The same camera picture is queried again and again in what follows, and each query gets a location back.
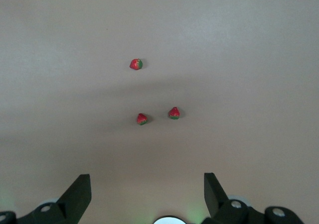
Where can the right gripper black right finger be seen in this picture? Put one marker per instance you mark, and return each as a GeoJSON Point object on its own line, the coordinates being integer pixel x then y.
{"type": "Point", "coordinates": [219, 201]}

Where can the brown table cloth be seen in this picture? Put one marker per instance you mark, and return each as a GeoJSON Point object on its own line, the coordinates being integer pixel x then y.
{"type": "Point", "coordinates": [224, 59]}

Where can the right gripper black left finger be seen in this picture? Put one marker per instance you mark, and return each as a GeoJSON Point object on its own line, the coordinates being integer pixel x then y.
{"type": "Point", "coordinates": [72, 201]}

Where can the red toy strawberry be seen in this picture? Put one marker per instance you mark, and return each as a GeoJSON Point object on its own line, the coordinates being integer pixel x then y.
{"type": "Point", "coordinates": [135, 64]}
{"type": "Point", "coordinates": [174, 113]}
{"type": "Point", "coordinates": [142, 119]}

